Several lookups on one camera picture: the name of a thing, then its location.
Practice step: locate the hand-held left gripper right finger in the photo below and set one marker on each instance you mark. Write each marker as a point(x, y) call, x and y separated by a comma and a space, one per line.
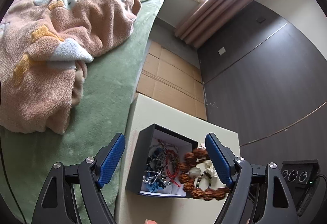
point(219, 160)

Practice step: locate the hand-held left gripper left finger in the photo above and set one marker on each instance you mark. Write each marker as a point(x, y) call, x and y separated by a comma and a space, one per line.
point(111, 162)

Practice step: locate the black square box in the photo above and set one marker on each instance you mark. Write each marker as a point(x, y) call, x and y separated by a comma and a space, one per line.
point(140, 162)

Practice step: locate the person's left hand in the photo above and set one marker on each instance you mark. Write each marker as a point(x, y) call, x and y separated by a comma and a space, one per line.
point(152, 221)

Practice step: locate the translucent white stone pendant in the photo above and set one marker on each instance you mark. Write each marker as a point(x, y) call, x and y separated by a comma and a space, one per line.
point(194, 171)

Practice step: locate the green bed sheet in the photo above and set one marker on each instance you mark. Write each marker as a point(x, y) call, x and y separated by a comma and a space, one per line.
point(107, 81)

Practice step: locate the dark grey wardrobe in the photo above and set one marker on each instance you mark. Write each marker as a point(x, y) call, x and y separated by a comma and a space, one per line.
point(255, 86)

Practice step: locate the cardboard floor sheets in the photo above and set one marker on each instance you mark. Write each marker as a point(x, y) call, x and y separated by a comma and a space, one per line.
point(173, 78)

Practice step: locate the pink printed blanket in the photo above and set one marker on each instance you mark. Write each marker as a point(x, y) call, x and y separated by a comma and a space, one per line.
point(51, 60)

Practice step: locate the pink curtain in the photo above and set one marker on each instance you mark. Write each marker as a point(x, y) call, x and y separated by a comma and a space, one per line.
point(224, 2)

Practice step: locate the white wall socket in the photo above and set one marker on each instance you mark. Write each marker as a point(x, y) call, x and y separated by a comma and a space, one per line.
point(222, 51)

